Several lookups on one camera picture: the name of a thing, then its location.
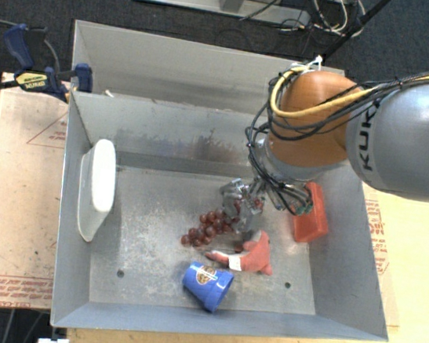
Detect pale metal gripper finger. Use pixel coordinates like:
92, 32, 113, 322
234, 208, 260, 246
216, 175, 253, 217

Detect dark red toy grapes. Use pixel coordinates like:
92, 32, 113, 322
180, 188, 266, 257

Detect orange-red sponge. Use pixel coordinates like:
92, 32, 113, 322
288, 179, 336, 247

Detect blue plastic cup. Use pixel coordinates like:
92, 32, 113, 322
178, 259, 237, 316

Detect grey metal bin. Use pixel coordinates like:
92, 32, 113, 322
32, 19, 427, 343

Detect white oblong dish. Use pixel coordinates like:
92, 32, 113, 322
70, 135, 124, 246

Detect brown cardboard board red print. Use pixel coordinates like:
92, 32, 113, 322
0, 71, 429, 343

